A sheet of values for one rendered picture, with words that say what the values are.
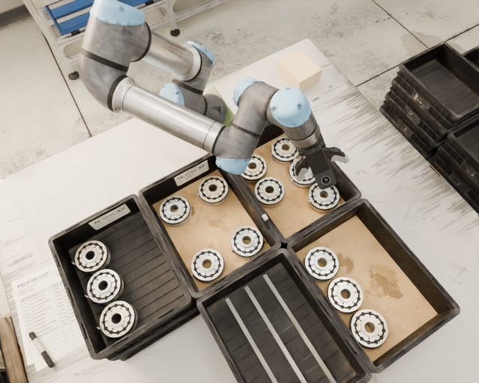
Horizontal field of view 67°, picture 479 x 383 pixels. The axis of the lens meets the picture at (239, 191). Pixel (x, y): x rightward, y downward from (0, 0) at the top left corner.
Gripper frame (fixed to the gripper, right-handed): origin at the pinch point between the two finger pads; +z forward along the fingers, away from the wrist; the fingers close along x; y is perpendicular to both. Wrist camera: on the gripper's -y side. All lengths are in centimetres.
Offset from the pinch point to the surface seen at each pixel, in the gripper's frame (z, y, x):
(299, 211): 17.9, -1.6, 12.8
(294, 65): 31, 67, -3
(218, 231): 7.7, -1.8, 38.8
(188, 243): 3.8, -3.4, 48.6
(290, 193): 17.5, 5.7, 14.0
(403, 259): 21.6, -25.9, -11.2
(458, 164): 94, 20, -56
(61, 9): 17, 179, 114
